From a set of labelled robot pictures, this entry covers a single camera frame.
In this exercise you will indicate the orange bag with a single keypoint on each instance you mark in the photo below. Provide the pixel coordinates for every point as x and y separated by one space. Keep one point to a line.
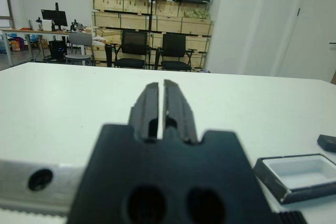
16 45

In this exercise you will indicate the white door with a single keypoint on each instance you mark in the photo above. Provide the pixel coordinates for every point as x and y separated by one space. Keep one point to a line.
315 11

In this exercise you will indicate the wooden top desk white legs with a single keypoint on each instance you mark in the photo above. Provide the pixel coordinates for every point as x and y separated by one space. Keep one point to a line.
26 31

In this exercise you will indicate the grey plastic chair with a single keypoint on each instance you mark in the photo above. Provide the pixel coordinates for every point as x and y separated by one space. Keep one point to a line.
80 40

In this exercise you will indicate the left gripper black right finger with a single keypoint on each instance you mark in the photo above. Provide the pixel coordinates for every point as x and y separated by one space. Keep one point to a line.
181 113

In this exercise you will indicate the black camera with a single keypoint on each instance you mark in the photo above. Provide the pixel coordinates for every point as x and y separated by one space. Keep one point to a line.
328 144

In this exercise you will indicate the black mesh office chair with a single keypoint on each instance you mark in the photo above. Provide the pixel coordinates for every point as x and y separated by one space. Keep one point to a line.
173 44
134 41

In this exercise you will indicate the black box with white insert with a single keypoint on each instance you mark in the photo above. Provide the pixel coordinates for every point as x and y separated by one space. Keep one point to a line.
302 174

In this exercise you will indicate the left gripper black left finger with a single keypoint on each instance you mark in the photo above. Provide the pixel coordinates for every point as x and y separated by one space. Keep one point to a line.
147 111

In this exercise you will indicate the black computer tower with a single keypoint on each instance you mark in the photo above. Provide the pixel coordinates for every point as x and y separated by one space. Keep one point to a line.
56 49

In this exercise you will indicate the brown cardboard piece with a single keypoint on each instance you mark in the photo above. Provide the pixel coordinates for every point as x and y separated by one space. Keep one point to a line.
334 77

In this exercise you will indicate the black computer monitor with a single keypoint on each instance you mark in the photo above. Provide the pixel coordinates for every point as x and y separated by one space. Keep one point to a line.
53 17

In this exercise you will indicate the small black desk device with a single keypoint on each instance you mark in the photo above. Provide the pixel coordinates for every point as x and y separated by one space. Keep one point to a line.
74 26
39 24

